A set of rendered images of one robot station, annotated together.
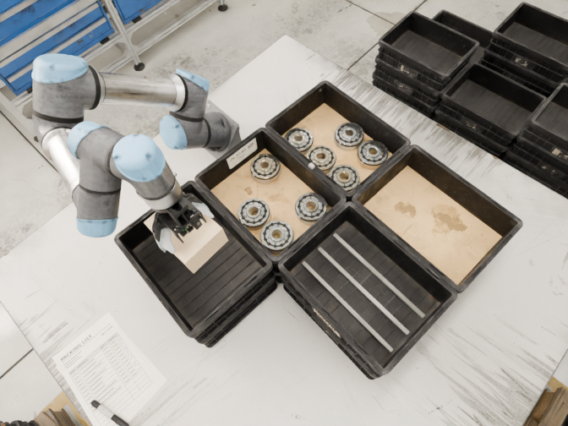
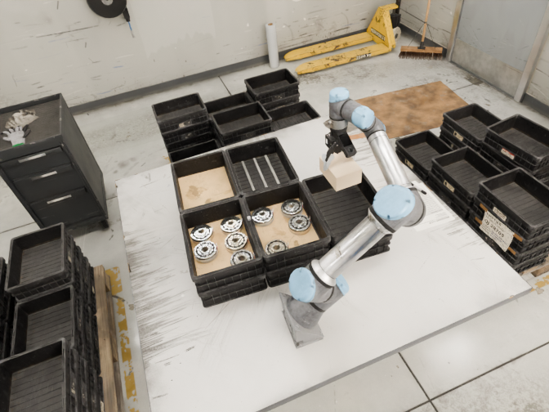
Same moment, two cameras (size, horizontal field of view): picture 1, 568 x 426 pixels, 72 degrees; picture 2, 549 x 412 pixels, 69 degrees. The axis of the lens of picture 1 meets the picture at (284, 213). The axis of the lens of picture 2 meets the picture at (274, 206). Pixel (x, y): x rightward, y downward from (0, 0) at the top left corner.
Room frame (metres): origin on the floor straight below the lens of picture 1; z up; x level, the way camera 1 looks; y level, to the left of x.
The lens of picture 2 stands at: (1.77, 0.52, 2.23)
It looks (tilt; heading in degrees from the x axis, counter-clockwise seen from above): 45 degrees down; 204
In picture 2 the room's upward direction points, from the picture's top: 8 degrees counter-clockwise
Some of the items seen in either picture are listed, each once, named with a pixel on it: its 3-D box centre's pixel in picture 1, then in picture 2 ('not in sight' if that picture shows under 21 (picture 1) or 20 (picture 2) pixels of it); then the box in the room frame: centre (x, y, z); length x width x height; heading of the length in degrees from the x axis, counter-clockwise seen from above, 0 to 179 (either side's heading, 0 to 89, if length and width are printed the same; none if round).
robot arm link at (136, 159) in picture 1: (144, 166); (339, 104); (0.42, 0.24, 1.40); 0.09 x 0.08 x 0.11; 54
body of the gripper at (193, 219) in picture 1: (175, 210); (336, 136); (0.41, 0.23, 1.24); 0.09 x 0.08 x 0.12; 40
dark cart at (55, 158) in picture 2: not in sight; (58, 172); (0.17, -1.91, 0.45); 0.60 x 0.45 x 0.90; 40
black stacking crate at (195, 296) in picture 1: (196, 258); (345, 208); (0.45, 0.28, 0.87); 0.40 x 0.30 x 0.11; 36
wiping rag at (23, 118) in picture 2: not in sight; (21, 117); (0.11, -2.03, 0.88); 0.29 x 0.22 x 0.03; 40
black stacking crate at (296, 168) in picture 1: (270, 198); (284, 225); (0.62, 0.04, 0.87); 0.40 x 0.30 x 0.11; 36
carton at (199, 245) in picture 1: (187, 232); (340, 169); (0.43, 0.25, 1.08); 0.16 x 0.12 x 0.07; 40
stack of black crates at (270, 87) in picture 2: not in sight; (274, 104); (-1.15, -0.67, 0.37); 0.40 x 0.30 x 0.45; 130
